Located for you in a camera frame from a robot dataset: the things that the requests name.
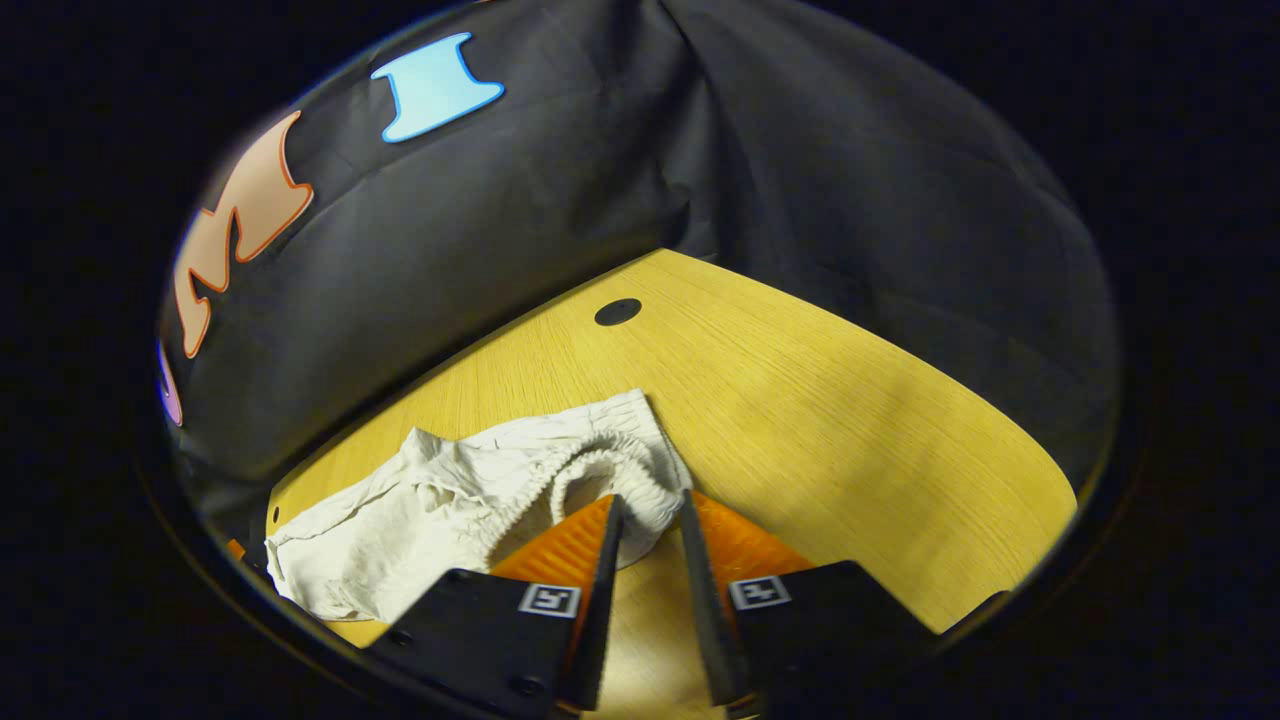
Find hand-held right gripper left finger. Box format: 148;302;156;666
365;493;626;716

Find black backdrop cloth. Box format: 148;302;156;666
155;0;1121;526

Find white jeans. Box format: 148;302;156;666
265;388;693;623

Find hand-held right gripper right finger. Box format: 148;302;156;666
680;490;941;706

